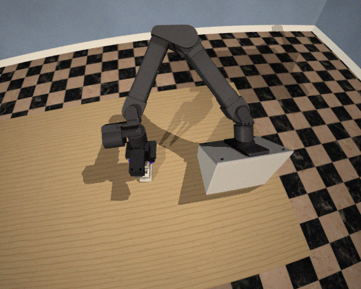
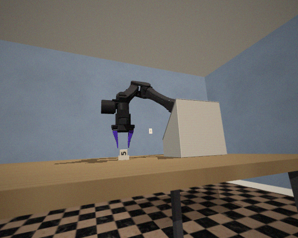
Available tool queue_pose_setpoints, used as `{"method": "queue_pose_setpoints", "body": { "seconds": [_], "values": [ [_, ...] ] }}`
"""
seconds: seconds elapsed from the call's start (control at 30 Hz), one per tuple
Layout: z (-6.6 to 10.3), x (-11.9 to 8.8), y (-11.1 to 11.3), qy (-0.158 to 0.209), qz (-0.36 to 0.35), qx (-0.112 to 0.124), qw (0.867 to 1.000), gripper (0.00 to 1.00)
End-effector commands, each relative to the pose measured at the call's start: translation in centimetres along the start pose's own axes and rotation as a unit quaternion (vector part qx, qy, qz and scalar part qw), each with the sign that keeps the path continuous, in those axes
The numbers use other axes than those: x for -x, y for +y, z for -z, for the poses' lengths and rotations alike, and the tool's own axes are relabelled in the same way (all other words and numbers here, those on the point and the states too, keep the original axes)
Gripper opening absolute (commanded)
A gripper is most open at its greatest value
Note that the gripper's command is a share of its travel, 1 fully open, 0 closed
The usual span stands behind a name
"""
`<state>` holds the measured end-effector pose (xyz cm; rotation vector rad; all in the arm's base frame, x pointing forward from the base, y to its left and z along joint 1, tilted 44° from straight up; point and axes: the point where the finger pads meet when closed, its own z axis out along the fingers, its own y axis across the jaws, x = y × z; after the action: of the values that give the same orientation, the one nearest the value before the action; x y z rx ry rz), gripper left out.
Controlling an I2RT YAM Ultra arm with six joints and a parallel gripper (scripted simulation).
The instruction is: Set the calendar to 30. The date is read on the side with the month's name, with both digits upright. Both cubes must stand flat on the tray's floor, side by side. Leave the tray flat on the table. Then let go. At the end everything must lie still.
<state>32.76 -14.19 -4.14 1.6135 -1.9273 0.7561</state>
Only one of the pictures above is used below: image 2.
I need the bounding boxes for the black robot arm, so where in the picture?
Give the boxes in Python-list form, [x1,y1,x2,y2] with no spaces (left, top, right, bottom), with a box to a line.
[101,81,175,125]

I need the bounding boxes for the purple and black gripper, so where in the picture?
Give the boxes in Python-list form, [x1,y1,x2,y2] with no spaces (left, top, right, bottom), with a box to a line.
[111,124,135,148]

